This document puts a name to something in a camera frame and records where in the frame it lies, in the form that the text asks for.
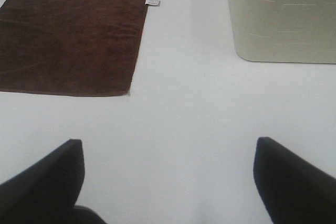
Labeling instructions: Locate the brown towel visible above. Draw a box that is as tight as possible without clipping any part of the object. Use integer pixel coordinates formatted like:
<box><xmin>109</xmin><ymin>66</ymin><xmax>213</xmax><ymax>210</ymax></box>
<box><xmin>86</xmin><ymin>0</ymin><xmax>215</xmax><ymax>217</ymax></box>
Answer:
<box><xmin>1</xmin><ymin>0</ymin><xmax>148</xmax><ymax>97</ymax></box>

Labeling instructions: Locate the beige plastic basket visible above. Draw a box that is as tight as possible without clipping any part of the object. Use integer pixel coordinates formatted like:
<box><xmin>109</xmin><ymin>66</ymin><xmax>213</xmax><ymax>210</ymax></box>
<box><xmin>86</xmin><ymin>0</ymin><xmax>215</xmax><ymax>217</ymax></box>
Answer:
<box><xmin>228</xmin><ymin>0</ymin><xmax>335</xmax><ymax>64</ymax></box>

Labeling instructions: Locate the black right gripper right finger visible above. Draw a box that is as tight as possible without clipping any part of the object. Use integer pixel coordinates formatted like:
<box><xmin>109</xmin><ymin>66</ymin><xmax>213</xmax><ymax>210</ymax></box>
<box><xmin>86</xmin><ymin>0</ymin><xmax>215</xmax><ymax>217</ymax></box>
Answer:
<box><xmin>253</xmin><ymin>137</ymin><xmax>335</xmax><ymax>223</ymax></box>

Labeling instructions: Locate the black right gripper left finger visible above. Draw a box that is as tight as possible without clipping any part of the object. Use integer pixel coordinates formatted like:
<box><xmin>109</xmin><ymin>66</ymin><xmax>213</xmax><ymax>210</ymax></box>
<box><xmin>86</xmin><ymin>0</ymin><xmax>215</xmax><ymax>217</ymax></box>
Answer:
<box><xmin>1</xmin><ymin>140</ymin><xmax>104</xmax><ymax>223</ymax></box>

